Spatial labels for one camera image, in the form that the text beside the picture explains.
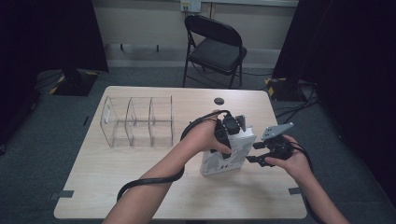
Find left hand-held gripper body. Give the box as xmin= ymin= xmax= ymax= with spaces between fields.
xmin=214 ymin=112 xmax=247 ymax=149

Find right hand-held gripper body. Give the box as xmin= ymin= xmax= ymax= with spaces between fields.
xmin=261 ymin=121 xmax=295 ymax=160

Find white book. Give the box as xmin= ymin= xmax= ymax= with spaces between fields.
xmin=200 ymin=125 xmax=258 ymax=177

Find clear acrylic organizer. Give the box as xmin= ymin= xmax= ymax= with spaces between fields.
xmin=99 ymin=95 xmax=174 ymax=148

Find person's right hand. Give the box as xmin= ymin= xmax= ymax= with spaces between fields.
xmin=264 ymin=134 xmax=314 ymax=185

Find person's left hand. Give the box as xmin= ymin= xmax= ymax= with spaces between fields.
xmin=181 ymin=109 xmax=233 ymax=157

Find black stand base yellow tape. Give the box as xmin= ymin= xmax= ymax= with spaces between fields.
xmin=264 ymin=77 xmax=316 ymax=102

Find black folding chair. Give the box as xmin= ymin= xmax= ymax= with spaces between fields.
xmin=182 ymin=14 xmax=248 ymax=90

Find black curtain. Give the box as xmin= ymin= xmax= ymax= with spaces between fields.
xmin=273 ymin=0 xmax=396 ymax=206
xmin=0 ymin=0 xmax=109 ymax=147

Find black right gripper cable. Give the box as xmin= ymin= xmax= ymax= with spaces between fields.
xmin=289 ymin=141 xmax=326 ymax=224

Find black floor cables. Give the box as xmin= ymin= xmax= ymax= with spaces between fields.
xmin=274 ymin=82 xmax=321 ymax=130

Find white wall socket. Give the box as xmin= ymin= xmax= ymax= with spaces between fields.
xmin=180 ymin=0 xmax=202 ymax=13

